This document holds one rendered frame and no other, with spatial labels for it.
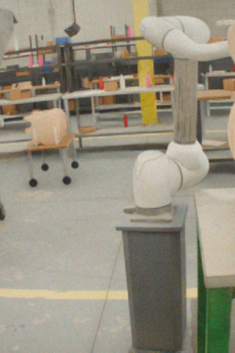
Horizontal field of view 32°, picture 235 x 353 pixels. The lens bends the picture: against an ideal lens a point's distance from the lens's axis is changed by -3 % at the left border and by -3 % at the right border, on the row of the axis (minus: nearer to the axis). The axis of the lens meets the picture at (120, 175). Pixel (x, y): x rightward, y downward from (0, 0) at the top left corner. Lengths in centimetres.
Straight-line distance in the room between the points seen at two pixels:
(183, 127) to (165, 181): 25
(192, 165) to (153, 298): 61
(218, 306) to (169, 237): 84
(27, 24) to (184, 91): 1105
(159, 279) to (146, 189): 40
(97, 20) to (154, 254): 1071
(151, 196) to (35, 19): 1111
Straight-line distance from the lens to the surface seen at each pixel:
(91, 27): 1220
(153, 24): 167
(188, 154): 184
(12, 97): 646
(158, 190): 175
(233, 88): 510
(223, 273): 91
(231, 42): 99
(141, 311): 197
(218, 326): 99
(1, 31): 99
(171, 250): 179
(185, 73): 179
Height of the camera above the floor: 138
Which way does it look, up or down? 16 degrees down
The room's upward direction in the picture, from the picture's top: 5 degrees counter-clockwise
